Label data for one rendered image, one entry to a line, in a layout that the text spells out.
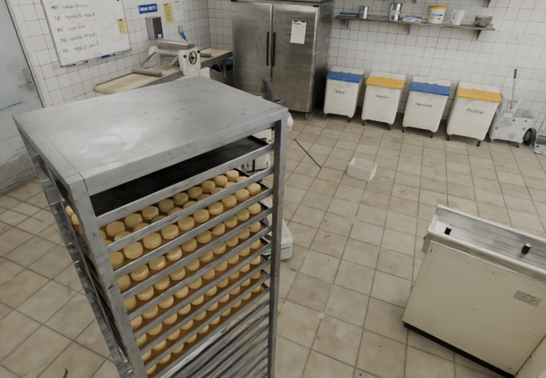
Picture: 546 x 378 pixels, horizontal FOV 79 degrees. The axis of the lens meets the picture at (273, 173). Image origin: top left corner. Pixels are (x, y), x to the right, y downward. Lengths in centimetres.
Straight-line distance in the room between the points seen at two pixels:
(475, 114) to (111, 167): 522
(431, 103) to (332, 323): 377
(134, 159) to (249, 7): 492
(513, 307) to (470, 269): 30
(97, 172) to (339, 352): 212
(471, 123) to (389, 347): 379
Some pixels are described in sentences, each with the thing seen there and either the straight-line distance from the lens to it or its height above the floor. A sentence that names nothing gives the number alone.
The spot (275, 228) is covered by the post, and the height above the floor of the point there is 133.
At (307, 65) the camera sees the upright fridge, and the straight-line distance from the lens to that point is 537.
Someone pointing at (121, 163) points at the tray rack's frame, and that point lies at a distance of 80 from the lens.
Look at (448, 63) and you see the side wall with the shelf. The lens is 605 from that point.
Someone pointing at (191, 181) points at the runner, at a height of 168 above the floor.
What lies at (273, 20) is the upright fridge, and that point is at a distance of 545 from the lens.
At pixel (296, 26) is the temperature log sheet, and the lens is 533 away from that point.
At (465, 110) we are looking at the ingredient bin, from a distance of 557.
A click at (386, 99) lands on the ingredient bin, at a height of 50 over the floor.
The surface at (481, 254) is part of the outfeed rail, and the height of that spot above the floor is 87.
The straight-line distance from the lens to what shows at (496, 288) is 234.
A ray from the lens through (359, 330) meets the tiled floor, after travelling 271.
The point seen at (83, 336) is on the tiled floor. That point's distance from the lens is 286.
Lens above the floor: 220
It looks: 32 degrees down
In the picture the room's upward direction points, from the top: 2 degrees clockwise
